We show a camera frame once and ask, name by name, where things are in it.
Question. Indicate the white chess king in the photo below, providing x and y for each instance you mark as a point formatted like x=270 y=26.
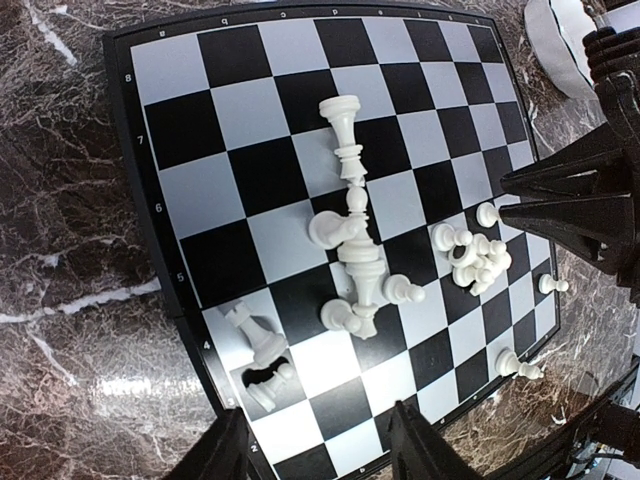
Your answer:
x=340 y=112

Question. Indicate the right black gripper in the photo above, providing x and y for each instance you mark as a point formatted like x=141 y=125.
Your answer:
x=596 y=163

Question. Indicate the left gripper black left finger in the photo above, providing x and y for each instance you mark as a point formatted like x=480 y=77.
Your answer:
x=221 y=452

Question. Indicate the white chess rook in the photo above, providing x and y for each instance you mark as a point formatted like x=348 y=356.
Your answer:
x=463 y=256
x=266 y=345

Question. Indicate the black and white chessboard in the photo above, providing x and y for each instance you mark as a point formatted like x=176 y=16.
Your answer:
x=308 y=177

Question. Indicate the white chess queen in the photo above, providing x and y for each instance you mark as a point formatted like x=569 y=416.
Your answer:
x=363 y=263

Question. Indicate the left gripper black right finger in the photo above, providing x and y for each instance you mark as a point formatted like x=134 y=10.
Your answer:
x=418 y=451

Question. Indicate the white scalloped bowl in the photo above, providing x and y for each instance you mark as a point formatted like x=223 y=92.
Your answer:
x=555 y=30

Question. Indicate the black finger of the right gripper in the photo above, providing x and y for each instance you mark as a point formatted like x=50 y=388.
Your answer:
x=598 y=229

